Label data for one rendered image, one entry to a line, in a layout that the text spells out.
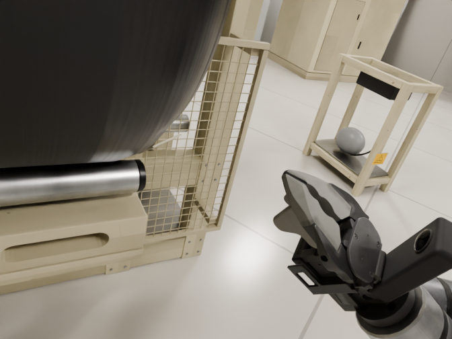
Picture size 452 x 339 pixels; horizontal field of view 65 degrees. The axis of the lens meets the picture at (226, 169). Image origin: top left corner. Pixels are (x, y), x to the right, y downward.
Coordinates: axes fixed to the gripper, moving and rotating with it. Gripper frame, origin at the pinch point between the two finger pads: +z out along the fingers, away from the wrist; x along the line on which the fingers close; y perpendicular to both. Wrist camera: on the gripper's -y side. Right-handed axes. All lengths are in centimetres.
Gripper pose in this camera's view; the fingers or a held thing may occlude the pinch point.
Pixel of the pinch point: (297, 179)
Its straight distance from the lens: 37.1
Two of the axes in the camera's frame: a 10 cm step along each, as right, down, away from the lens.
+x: 4.5, -6.5, 6.2
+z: -6.6, -7.0, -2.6
